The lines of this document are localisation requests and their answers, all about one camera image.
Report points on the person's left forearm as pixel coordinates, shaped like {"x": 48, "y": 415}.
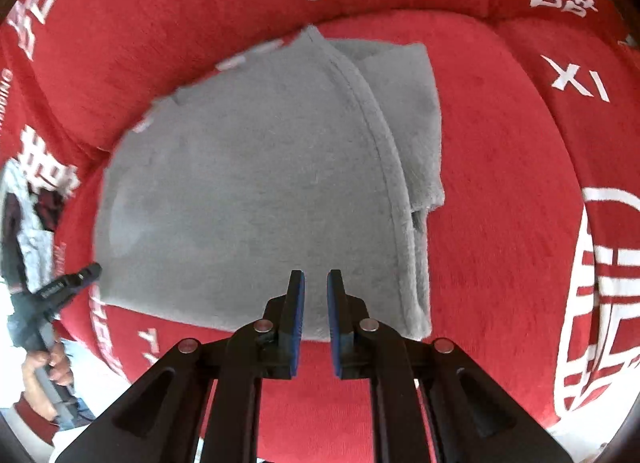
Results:
{"x": 30, "y": 418}

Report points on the person's left hand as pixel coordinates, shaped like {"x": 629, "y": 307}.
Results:
{"x": 64, "y": 370}

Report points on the white patterned cloth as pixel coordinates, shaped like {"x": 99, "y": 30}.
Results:
{"x": 30, "y": 248}

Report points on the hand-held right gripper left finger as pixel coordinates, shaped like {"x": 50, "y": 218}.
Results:
{"x": 298, "y": 313}

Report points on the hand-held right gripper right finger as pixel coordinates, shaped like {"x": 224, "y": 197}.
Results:
{"x": 334, "y": 313}

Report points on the red printed sofa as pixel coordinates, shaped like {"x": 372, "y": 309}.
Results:
{"x": 500, "y": 143}

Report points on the grey sweater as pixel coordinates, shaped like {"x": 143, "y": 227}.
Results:
{"x": 250, "y": 193}

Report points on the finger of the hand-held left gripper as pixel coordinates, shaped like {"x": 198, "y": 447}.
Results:
{"x": 70, "y": 285}

